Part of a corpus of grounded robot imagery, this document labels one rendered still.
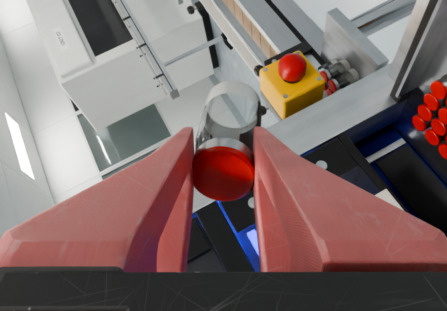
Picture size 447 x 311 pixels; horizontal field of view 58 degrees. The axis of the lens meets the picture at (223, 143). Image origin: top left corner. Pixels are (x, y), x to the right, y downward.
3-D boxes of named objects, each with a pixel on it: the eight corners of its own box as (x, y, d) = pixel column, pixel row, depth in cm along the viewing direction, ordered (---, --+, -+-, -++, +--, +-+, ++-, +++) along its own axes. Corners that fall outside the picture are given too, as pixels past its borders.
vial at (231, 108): (201, 118, 17) (182, 188, 13) (213, 72, 15) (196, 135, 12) (251, 131, 17) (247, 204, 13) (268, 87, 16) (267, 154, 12)
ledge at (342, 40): (370, 111, 71) (360, 116, 71) (327, 62, 77) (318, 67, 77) (389, 59, 59) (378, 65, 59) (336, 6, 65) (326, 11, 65)
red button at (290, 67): (310, 80, 59) (287, 93, 58) (295, 62, 61) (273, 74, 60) (312, 64, 56) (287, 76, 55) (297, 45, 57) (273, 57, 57)
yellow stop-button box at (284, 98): (322, 107, 64) (283, 128, 63) (297, 77, 67) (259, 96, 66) (327, 78, 57) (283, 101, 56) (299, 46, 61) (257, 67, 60)
